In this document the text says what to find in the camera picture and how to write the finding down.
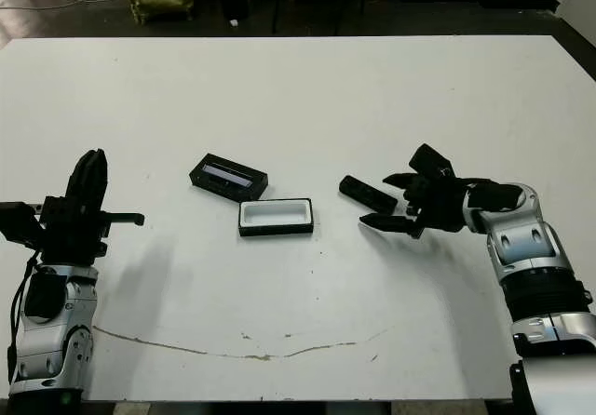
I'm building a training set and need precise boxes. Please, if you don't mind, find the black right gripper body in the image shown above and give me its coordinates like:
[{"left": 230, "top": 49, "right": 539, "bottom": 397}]
[{"left": 404, "top": 175, "right": 469, "bottom": 239}]

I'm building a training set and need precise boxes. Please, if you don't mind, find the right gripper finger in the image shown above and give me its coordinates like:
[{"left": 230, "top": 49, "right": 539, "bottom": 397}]
[
  {"left": 359, "top": 213, "right": 417, "bottom": 234},
  {"left": 382, "top": 172, "right": 420, "bottom": 189}
]

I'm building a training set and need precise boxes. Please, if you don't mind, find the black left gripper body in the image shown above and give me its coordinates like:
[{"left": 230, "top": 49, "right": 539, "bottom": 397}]
[{"left": 34, "top": 194, "right": 145, "bottom": 262}]

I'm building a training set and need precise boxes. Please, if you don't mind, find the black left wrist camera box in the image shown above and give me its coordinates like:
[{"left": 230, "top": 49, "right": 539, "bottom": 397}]
[{"left": 0, "top": 202, "right": 47, "bottom": 251}]

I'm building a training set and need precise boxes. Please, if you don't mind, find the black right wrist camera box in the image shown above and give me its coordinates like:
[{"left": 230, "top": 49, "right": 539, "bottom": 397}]
[{"left": 408, "top": 143, "right": 455, "bottom": 180}]

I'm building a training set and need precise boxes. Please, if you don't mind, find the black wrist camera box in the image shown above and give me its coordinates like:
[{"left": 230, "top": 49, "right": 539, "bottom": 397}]
[
  {"left": 408, "top": 143, "right": 455, "bottom": 180},
  {"left": 0, "top": 202, "right": 47, "bottom": 251}
]

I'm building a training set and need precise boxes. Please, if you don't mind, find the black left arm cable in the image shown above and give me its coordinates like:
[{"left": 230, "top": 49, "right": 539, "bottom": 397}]
[{"left": 7, "top": 249, "right": 41, "bottom": 383}]

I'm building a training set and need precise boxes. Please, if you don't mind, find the black box lid with print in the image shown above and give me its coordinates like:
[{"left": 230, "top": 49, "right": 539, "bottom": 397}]
[{"left": 188, "top": 153, "right": 270, "bottom": 202}]

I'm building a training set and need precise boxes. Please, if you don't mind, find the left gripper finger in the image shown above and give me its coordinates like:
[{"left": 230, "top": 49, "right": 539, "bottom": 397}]
[
  {"left": 64, "top": 149, "right": 97, "bottom": 211},
  {"left": 90, "top": 148, "right": 111, "bottom": 214}
]

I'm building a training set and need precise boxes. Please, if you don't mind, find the black box base white lining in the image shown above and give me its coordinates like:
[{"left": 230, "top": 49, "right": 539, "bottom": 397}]
[{"left": 237, "top": 196, "right": 314, "bottom": 238}]

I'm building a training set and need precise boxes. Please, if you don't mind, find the white door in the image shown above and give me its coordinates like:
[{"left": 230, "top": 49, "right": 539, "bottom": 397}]
[{"left": 558, "top": 0, "right": 596, "bottom": 47}]

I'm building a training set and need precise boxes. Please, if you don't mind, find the black camera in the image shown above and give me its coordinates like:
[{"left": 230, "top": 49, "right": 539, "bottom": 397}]
[{"left": 338, "top": 175, "right": 399, "bottom": 212}]

